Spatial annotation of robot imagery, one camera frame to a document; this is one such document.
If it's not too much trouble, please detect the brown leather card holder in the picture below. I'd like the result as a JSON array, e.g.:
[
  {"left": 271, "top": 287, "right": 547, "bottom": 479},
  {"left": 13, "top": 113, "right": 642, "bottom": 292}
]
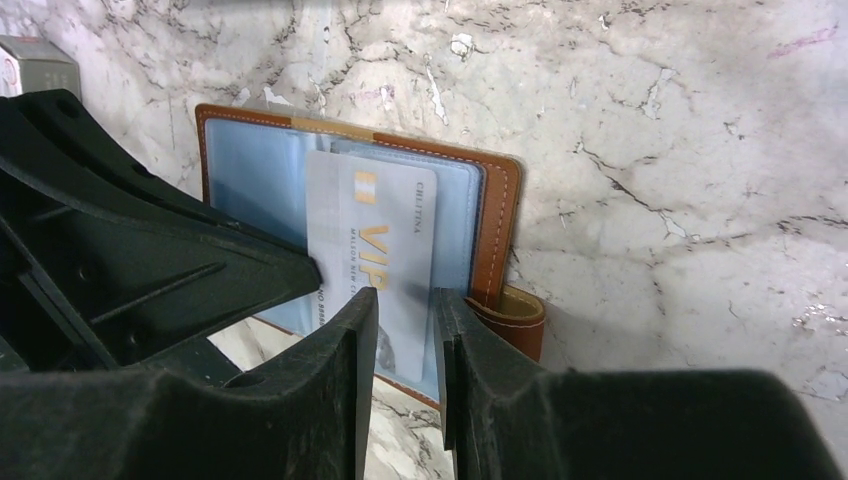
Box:
[{"left": 195, "top": 104, "right": 546, "bottom": 406}]

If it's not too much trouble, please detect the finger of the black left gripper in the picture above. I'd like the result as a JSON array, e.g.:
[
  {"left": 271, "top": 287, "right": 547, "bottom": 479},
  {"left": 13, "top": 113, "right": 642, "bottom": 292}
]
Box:
[{"left": 1, "top": 89, "right": 320, "bottom": 371}]

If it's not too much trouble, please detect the silver VIP card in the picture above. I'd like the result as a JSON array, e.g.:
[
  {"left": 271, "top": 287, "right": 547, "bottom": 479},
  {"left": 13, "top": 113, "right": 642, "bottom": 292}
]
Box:
[{"left": 305, "top": 151, "right": 437, "bottom": 382}]

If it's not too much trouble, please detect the small white red box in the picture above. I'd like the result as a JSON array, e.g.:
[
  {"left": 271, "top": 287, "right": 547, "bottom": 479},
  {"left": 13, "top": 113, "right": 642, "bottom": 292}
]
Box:
[{"left": 1, "top": 35, "right": 83, "bottom": 100}]

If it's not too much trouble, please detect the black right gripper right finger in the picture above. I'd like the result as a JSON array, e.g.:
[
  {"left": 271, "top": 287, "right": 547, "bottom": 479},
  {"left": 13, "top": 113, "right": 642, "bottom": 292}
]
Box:
[{"left": 433, "top": 289, "right": 841, "bottom": 479}]

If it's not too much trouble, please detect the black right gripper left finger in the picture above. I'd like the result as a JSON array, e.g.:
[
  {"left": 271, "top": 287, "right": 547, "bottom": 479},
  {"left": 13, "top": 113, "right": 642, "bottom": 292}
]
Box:
[{"left": 1, "top": 287, "right": 378, "bottom": 479}]

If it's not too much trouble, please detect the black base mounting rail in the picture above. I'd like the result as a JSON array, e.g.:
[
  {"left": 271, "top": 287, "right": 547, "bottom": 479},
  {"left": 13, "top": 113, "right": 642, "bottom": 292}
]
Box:
[{"left": 142, "top": 337, "right": 242, "bottom": 387}]

